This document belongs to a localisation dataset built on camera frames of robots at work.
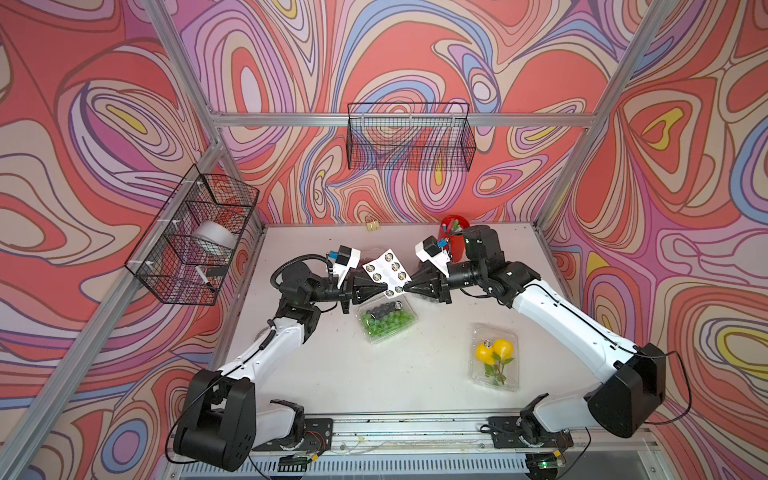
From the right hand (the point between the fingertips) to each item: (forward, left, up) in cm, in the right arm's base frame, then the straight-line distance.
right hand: (407, 292), depth 68 cm
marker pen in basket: (+7, +51, -1) cm, 51 cm away
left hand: (-1, +5, +1) cm, 6 cm away
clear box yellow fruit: (-7, -24, -24) cm, 35 cm away
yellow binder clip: (+49, +10, -25) cm, 56 cm away
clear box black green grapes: (+6, +5, -22) cm, 24 cm away
